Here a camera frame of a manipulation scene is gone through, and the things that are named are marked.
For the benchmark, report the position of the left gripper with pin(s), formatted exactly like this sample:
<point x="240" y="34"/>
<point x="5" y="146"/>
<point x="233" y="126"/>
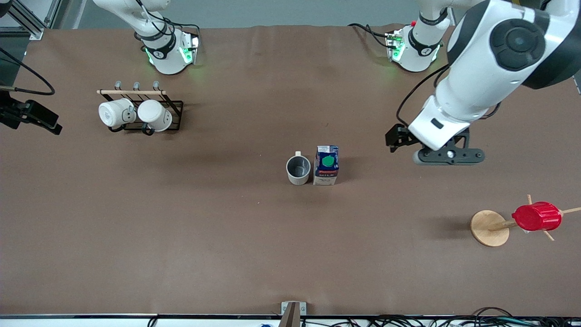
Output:
<point x="401" y="135"/>

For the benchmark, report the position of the blue white milk carton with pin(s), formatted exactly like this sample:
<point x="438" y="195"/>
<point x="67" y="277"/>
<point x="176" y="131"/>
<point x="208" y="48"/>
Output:
<point x="326" y="172"/>

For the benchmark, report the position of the white mug grey inside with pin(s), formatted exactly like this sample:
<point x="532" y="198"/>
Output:
<point x="298" y="175"/>

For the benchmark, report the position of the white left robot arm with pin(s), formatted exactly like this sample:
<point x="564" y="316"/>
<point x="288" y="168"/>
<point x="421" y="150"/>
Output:
<point x="517" y="41"/>

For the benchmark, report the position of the wooden cup tree stand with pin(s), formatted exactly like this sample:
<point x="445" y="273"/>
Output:
<point x="488" y="229"/>

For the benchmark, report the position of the red plastic cup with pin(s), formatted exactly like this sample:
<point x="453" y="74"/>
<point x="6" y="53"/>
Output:
<point x="538" y="217"/>

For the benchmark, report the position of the white mug dotted base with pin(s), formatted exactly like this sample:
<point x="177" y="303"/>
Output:
<point x="111" y="113"/>

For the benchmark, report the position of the plain white mug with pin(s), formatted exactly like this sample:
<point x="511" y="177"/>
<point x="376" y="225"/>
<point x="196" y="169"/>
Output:
<point x="154" y="113"/>

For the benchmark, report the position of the brown table cover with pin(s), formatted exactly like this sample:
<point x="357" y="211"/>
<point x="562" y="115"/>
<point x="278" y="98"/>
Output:
<point x="272" y="227"/>

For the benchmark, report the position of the aluminium frame profile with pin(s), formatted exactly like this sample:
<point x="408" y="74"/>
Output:
<point x="32" y="22"/>

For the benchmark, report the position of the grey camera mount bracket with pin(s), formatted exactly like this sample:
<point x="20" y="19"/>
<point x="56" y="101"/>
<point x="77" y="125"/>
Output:
<point x="292" y="311"/>

